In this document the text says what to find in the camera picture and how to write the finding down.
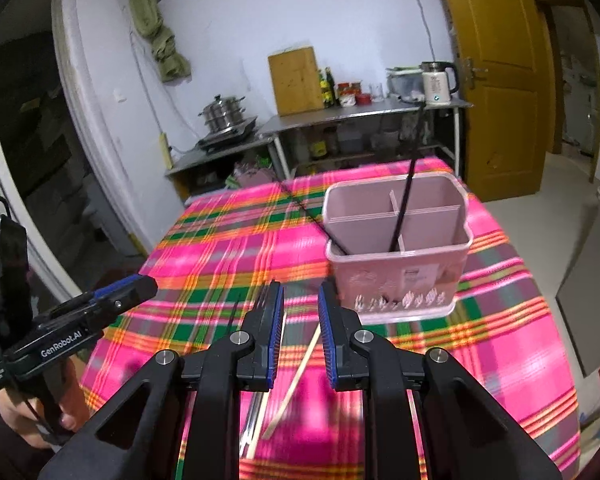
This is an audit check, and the pink plastic utensil holder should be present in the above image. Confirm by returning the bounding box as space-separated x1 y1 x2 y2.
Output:
322 172 475 325

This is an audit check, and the tall steel kitchen table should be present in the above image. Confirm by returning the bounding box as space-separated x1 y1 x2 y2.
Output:
257 97 473 181

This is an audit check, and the grey flat board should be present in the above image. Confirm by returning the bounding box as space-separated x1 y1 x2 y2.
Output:
555 247 600 378

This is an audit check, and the steel steamer pot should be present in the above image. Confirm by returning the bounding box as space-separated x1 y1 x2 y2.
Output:
198 93 247 133

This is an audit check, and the metal chopstick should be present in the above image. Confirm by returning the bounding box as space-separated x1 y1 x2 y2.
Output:
238 392 260 458

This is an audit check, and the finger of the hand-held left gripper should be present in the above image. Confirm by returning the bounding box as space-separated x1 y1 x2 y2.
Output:
35 274 159 329

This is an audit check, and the wooden chopstick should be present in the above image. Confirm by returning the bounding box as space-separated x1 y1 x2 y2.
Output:
245 391 271 461
261 327 322 441

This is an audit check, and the wooden cutting board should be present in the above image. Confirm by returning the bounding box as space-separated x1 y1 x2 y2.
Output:
268 46 326 117

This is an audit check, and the red-lidded jar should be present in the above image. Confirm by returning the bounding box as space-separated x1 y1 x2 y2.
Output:
337 81 363 107

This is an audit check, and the person's left hand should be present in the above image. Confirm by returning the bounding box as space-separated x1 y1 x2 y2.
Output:
0 360 90 448

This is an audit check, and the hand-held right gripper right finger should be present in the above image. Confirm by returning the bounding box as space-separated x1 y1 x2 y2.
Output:
318 281 563 480

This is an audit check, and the pink plaid tablecloth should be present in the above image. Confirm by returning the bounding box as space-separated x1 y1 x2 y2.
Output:
80 157 581 480

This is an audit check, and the low steel kitchen stand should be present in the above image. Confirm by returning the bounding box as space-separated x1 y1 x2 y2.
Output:
165 135 281 201

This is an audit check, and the green hanging cloth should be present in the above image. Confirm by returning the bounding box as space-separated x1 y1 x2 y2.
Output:
126 0 192 83

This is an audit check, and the person's left forearm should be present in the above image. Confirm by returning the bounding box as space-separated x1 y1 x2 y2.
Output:
0 412 56 480

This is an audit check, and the pink bag with greens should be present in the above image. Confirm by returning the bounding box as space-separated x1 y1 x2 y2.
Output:
232 160 277 189

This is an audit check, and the clear plastic lidded container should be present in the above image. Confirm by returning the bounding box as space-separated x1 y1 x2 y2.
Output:
386 66 426 102

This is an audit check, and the white electric kettle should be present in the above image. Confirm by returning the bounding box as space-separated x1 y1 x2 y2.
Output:
420 61 461 107

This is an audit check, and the yellow wooden door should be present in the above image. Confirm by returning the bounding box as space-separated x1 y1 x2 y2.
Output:
430 0 556 203

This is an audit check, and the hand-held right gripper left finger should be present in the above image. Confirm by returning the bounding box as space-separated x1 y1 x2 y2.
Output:
37 281 286 480

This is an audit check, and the black induction cooker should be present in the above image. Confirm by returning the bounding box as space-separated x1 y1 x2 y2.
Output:
196 116 259 150

